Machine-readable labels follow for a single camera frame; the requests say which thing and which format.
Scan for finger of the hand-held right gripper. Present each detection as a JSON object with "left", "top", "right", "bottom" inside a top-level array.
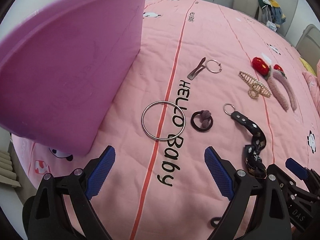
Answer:
[
  {"left": 267, "top": 164, "right": 296, "bottom": 198},
  {"left": 285, "top": 158, "right": 320, "bottom": 194}
]

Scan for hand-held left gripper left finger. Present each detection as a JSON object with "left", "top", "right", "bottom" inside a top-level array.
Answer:
[{"left": 34, "top": 145, "right": 116, "bottom": 240}]

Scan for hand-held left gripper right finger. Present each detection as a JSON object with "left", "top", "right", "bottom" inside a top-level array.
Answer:
[{"left": 204, "top": 147, "right": 293, "bottom": 240}]

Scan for black patterned strap keychain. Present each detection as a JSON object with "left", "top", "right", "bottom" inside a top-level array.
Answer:
[{"left": 223, "top": 103, "right": 267, "bottom": 179}]

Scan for black hair tie purple knots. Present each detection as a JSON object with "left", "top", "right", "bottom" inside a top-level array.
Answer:
[{"left": 190, "top": 109, "right": 214, "bottom": 132}]

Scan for large silver bangle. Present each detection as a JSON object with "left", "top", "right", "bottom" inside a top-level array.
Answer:
[{"left": 141, "top": 101, "right": 186, "bottom": 141}]

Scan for pink fuzzy headband red flowers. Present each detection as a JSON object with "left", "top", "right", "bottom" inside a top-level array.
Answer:
[{"left": 251, "top": 56, "right": 298, "bottom": 112}]

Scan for gold claw hair clip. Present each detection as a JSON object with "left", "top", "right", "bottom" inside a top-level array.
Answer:
[{"left": 238, "top": 70, "right": 272, "bottom": 100}]

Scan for brown snap hair clip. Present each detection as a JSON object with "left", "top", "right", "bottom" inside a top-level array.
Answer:
[{"left": 187, "top": 57, "right": 207, "bottom": 81}]

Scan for purple plastic basin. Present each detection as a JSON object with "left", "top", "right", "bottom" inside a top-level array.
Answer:
[{"left": 0, "top": 0, "right": 148, "bottom": 156}]

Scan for small silver hoop ring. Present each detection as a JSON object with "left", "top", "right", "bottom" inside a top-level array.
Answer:
[{"left": 205, "top": 59, "right": 223, "bottom": 74}]

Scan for pink pillow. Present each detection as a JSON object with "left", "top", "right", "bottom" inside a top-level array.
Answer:
[{"left": 302, "top": 62, "right": 320, "bottom": 110}]

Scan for beige ribbed panel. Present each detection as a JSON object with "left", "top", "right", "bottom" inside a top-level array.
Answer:
[{"left": 0, "top": 146, "right": 22, "bottom": 188}]

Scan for yellow cloth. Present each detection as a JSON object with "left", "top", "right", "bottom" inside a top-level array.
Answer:
[{"left": 299, "top": 57, "right": 317, "bottom": 77}]

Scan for grey beige chair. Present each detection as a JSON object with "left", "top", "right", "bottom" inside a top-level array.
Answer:
[{"left": 295, "top": 24, "right": 320, "bottom": 63}]

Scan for pink printed bedspread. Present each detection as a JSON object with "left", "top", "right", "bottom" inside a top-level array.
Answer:
[{"left": 11, "top": 0, "right": 320, "bottom": 240}]

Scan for pile of clothes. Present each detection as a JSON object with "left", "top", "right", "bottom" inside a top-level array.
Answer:
[{"left": 255, "top": 0, "right": 287, "bottom": 32}]

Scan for beige padded chair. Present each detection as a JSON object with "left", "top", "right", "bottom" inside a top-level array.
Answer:
[{"left": 232, "top": 0, "right": 259, "bottom": 18}]

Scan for plain black hair tie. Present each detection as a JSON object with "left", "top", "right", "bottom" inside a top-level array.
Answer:
[{"left": 209, "top": 215, "right": 227, "bottom": 229}]

